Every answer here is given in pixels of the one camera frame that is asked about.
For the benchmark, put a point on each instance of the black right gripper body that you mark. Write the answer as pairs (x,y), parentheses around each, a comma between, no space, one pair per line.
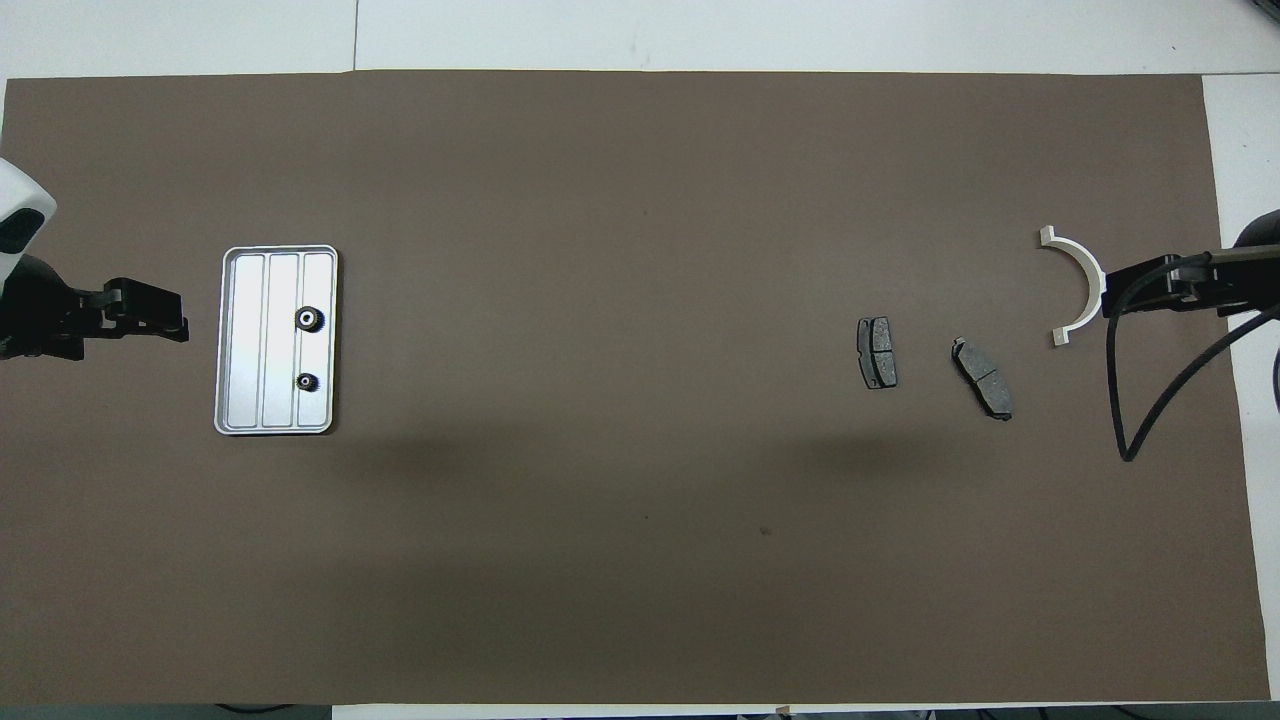
(1260,290)

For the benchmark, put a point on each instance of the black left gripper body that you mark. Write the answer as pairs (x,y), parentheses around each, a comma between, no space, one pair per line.
(40,310)

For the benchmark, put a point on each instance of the large black bearing gear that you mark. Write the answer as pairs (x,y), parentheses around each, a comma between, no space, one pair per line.
(310,319)

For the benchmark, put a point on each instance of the small black bearing gear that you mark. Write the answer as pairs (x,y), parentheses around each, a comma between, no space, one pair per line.
(307,382)

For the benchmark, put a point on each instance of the silver metal tray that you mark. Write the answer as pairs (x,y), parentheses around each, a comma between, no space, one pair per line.
(245,340)

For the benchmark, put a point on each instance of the long dark brake pad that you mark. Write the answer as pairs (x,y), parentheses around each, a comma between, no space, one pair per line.
(985,380)

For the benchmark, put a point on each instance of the short dark brake pad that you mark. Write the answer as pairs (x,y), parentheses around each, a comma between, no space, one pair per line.
(878,350)

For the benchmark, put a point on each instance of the brown table mat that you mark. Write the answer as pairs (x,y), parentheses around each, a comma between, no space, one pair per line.
(640,550)

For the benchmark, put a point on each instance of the white semicircular bracket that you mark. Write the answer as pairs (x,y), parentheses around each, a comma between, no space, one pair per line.
(1090,270)

